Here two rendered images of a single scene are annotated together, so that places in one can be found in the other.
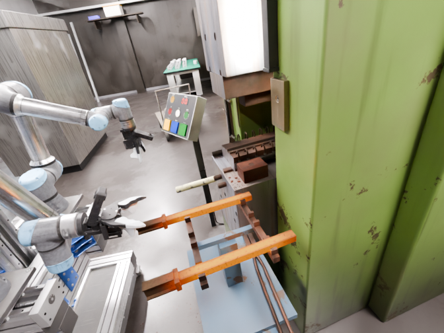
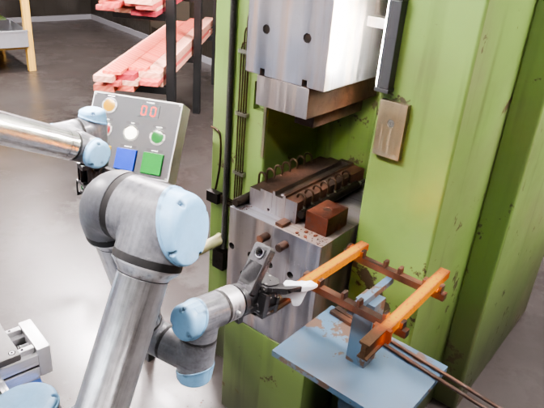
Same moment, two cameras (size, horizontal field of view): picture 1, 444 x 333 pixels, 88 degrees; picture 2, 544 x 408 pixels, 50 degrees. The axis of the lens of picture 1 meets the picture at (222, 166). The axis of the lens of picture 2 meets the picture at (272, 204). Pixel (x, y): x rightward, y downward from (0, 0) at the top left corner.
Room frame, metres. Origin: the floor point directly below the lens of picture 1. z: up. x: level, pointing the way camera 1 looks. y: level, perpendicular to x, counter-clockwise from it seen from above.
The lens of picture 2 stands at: (-0.24, 1.07, 1.81)
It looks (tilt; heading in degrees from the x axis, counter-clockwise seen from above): 27 degrees down; 320
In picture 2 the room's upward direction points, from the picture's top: 5 degrees clockwise
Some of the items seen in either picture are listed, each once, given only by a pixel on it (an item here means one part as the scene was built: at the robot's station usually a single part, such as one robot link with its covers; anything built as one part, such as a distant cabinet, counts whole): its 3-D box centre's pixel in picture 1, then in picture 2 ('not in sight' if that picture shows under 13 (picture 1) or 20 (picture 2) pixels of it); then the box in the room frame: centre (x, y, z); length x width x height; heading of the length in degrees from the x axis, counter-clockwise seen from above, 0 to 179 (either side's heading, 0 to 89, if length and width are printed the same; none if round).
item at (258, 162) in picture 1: (252, 170); (326, 218); (0.91, -0.14, 0.95); 0.12 x 0.09 x 0.07; 103
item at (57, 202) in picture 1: (49, 203); not in sight; (1.05, 0.94, 0.87); 0.15 x 0.15 x 0.10
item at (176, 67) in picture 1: (185, 76); not in sight; (7.81, 0.67, 0.48); 2.76 x 0.99 x 0.95; 3
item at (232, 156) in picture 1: (263, 145); (308, 184); (1.12, -0.24, 0.96); 0.42 x 0.20 x 0.09; 103
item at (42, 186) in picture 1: (37, 184); not in sight; (1.05, 0.94, 0.98); 0.13 x 0.12 x 0.14; 11
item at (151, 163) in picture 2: (183, 129); (152, 163); (1.44, 0.21, 1.01); 0.07 x 0.05 x 0.07; 38
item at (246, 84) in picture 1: (259, 75); (320, 85); (1.12, -0.24, 1.32); 0.42 x 0.20 x 0.10; 103
